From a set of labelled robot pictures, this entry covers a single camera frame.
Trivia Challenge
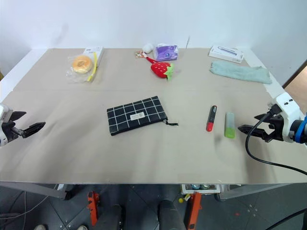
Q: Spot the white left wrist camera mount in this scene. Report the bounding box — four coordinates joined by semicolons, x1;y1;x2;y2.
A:
0;103;14;147

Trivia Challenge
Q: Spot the purple tissue pack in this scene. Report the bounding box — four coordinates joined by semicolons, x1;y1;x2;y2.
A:
154;43;179;62

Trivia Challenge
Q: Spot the grey metal table leg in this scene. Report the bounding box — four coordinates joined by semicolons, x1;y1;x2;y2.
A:
216;183;299;201
0;182;67;200

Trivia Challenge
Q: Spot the beige table cover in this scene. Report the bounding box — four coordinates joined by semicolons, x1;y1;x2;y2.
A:
0;47;307;185

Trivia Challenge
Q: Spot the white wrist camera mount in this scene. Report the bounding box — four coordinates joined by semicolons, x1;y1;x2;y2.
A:
0;103;14;147
274;92;302;144

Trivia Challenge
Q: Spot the round bread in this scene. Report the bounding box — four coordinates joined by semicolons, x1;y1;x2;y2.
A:
72;55;93;74

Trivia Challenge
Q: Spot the black grid pencil pouch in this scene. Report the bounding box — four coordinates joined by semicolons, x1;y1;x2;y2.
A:
106;95;179;137

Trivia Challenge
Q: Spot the clear bag yellow zip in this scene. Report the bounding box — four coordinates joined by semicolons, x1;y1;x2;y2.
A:
65;51;100;84

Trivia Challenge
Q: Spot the light green towel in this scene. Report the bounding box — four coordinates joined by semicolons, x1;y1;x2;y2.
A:
209;60;273;85

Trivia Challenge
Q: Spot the black floor cable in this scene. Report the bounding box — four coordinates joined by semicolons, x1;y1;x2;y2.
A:
263;207;307;230

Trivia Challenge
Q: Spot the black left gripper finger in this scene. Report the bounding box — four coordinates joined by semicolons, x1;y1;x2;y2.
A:
22;121;47;139
11;111;27;122

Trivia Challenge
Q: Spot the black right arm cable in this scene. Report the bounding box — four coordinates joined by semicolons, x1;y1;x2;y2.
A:
245;103;307;176

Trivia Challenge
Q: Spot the white box blue print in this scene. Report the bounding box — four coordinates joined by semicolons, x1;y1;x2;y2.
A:
82;46;105;66

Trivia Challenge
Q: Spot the white crate with cans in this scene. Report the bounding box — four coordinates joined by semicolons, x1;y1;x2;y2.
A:
180;184;222;196

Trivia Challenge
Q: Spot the white flat box purple print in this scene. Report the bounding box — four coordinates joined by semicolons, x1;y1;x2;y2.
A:
208;45;246;64

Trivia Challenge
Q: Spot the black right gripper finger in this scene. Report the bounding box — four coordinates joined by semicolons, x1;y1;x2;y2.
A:
254;113;273;123
237;124;272;144

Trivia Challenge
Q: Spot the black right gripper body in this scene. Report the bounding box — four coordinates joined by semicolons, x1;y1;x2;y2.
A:
265;114;285;142

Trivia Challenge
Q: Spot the orange clamp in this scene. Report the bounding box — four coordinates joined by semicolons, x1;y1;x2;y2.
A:
189;191;202;230
87;191;100;227

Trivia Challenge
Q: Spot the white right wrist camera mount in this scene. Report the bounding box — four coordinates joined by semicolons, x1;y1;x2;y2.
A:
274;92;302;144

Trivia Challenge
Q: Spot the dark rounded shape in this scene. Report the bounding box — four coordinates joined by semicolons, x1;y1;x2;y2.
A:
156;199;186;230

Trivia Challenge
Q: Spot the green transparent tube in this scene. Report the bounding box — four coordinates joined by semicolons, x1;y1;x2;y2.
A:
224;112;236;138

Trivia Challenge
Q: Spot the red strawberry plush toy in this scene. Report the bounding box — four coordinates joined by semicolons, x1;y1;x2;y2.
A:
134;50;175;81

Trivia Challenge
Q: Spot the red and black pen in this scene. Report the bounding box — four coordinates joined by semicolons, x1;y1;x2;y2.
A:
205;104;219;133

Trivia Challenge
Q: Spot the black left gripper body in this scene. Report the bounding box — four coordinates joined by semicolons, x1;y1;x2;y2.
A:
1;120;24;143

